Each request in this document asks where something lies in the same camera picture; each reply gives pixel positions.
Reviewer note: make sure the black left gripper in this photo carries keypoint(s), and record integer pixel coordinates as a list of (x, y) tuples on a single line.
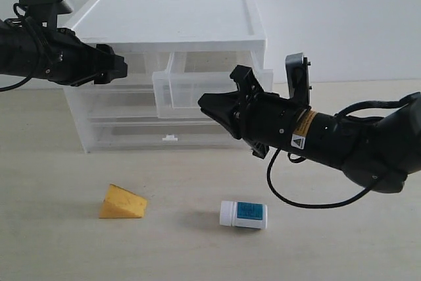
[(67, 61)]

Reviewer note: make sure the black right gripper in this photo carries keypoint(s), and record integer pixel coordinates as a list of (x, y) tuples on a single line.
[(262, 119)]

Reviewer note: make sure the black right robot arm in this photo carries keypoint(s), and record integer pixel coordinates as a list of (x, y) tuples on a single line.
[(374, 143)]

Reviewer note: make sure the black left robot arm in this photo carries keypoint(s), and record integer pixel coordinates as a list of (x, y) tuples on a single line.
[(21, 50)]

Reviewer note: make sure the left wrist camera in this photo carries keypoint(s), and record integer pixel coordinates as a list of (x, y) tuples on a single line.
[(45, 12)]

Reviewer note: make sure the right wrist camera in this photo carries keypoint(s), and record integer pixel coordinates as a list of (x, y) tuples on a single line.
[(297, 71)]

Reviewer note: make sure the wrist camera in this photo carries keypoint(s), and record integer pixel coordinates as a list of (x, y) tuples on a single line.
[(45, 12), (297, 71)]

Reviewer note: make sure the white pill bottle blue label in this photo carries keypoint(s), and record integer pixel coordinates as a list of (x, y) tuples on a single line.
[(243, 214)]

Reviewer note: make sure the yellow cheese wedge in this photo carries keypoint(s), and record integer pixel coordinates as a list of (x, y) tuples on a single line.
[(121, 203)]

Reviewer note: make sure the white plastic drawer cabinet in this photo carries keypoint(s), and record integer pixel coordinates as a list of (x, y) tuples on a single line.
[(140, 26)]

